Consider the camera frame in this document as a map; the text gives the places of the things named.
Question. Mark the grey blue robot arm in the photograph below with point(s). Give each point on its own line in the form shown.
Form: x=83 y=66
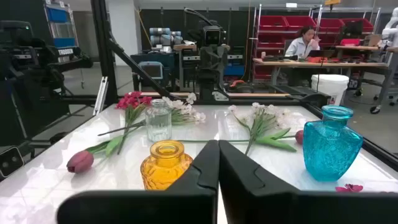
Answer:
x=161 y=37

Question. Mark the teach pendant screen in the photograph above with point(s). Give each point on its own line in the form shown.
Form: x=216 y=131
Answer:
x=151 y=71

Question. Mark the blue glass vase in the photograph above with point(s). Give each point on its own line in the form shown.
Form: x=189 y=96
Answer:
x=329 y=149

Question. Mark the black background robot arm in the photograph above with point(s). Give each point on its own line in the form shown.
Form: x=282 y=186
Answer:
x=31 y=62

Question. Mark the clear glass vase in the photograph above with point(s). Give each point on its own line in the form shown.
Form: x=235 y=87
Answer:
x=158 y=124

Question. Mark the yellow glass vase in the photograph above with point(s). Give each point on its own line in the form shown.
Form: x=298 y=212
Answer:
x=161 y=171

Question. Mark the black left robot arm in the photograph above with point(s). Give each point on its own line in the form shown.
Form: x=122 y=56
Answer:
x=211 y=84

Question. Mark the white robot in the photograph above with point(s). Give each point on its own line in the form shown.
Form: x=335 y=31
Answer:
x=391 y=31

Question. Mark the magenta artificial flower bunch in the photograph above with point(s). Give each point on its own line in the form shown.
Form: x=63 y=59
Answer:
x=133 y=101

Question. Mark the black table-level camera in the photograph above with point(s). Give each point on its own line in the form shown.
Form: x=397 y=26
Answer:
x=11 y=161

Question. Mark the black monitor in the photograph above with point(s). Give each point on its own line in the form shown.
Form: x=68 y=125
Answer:
x=353 y=28

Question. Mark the white plastic bucket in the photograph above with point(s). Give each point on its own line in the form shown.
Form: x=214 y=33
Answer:
x=329 y=87

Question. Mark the cardboard box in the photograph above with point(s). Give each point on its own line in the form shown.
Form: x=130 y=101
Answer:
x=373 y=40

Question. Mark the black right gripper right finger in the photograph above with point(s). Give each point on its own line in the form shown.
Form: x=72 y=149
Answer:
x=264 y=205

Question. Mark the office chair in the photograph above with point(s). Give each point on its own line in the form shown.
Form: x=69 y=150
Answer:
x=388 y=81

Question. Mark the silver aluminium bracket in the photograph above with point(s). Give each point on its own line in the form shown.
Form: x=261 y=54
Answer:
x=101 y=96

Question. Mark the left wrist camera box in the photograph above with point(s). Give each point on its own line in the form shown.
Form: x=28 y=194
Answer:
x=213 y=35

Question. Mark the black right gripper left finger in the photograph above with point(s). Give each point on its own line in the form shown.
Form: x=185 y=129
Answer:
x=186 y=205

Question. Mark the small wooden table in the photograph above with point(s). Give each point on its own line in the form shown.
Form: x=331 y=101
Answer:
x=185 y=47

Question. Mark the long wooden desk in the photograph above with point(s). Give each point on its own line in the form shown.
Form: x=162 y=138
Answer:
x=342 y=64

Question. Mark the shelf with red bins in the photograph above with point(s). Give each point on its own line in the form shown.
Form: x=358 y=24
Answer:
x=273 y=23

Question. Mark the white artificial flower bunch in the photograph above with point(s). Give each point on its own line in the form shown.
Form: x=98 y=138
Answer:
x=183 y=112
x=258 y=124

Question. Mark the dark pink artificial tulip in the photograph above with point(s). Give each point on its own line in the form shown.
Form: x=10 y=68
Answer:
x=276 y=143
x=80 y=161

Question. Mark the person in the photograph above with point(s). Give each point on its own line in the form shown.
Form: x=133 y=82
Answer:
x=300 y=46

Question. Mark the dark blue cabinet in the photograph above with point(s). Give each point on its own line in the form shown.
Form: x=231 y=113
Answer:
x=168 y=62

